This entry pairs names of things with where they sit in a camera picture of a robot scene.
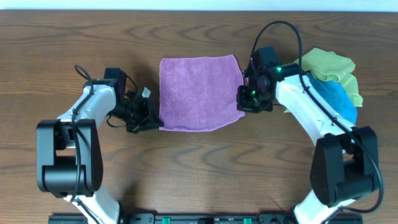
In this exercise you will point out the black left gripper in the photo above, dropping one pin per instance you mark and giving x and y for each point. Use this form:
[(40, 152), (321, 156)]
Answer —
[(148, 115)]

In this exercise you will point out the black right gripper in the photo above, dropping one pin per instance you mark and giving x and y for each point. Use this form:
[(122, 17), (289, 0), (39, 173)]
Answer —
[(244, 101)]

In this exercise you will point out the purple microfiber cloth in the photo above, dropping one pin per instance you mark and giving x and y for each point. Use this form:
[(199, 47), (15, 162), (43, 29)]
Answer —
[(199, 94)]

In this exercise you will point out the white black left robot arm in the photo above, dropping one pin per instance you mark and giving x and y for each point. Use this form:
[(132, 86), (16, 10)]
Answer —
[(69, 159)]

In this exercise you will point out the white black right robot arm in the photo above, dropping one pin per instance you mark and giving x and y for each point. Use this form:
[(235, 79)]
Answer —
[(344, 174)]

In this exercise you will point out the blue microfiber cloth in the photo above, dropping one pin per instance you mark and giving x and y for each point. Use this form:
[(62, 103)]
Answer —
[(334, 94)]

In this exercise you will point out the green microfiber cloth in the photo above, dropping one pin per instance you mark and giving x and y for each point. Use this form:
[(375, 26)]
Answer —
[(329, 66)]

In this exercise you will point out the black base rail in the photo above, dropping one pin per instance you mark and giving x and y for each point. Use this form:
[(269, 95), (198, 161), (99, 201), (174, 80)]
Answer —
[(205, 218)]

